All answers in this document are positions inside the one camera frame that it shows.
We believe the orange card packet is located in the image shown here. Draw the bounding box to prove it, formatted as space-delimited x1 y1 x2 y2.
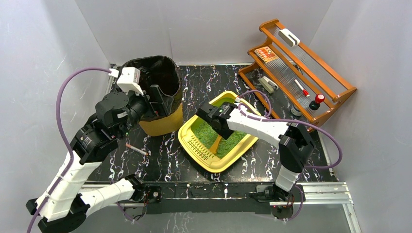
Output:
254 46 279 63

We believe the white marker pen on table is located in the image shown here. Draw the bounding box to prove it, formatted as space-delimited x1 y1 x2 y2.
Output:
125 143 149 156

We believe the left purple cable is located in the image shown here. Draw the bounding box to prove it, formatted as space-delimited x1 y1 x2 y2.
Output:
25 67 113 233

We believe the grey white stapler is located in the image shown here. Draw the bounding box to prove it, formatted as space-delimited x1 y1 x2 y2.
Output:
258 76 279 94

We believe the small blue white jar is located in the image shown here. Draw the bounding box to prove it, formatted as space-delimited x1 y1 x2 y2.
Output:
291 105 303 117

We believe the orange litter scoop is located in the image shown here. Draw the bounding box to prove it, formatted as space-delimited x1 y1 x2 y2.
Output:
209 135 222 154

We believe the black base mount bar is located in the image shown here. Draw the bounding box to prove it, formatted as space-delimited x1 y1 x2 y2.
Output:
119 182 306 221

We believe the wooden shelf rack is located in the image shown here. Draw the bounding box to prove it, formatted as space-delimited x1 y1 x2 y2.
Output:
239 19 357 126

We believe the yellow trash bin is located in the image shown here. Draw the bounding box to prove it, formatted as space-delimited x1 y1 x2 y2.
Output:
139 103 183 136

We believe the red capped marker on shelf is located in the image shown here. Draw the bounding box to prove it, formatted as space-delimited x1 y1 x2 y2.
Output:
294 79 310 98

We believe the black trash bag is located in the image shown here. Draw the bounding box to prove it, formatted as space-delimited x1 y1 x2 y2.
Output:
119 55 182 121

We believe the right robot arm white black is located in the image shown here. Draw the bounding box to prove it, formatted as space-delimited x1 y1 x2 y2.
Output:
196 102 314 193

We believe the red black stamp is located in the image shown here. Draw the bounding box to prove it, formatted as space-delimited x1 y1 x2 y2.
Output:
309 94 325 111

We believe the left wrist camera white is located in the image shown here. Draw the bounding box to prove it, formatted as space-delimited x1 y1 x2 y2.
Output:
109 67 144 96

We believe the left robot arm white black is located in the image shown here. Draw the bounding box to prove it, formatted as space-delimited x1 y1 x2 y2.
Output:
26 91 162 233

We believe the yellow litter box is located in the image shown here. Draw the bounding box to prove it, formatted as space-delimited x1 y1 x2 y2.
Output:
177 90 262 174

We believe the green cat litter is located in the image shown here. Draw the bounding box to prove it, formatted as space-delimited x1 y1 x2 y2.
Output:
192 101 246 159

